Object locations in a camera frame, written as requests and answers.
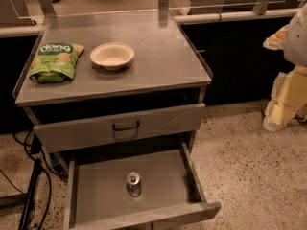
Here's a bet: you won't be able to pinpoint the black stand leg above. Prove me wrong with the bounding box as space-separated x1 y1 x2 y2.
18 158 42 230

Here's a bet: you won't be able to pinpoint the grey metal cabinet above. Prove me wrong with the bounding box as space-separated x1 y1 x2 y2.
16 11 211 152

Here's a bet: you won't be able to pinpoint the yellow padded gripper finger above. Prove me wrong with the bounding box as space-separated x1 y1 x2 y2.
263 25 288 50
263 66 307 131

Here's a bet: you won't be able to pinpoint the black drawer handle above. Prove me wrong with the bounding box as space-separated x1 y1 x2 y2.
112 121 140 132

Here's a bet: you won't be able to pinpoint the black floor cables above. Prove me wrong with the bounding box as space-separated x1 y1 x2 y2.
0 129 69 230

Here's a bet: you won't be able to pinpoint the redbull can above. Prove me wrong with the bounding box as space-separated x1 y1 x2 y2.
126 172 141 197

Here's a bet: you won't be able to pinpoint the open grey middle drawer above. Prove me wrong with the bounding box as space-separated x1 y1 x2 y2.
63 141 221 230

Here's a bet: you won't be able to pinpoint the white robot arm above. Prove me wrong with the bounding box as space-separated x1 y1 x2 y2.
263 5 307 131

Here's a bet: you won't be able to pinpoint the white horizontal rail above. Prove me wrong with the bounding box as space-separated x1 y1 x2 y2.
174 8 299 25

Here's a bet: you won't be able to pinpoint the closed grey upper drawer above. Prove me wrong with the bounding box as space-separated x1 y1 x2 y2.
34 103 205 152

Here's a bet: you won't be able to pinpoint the green chips bag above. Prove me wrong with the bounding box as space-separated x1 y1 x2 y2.
29 42 84 83

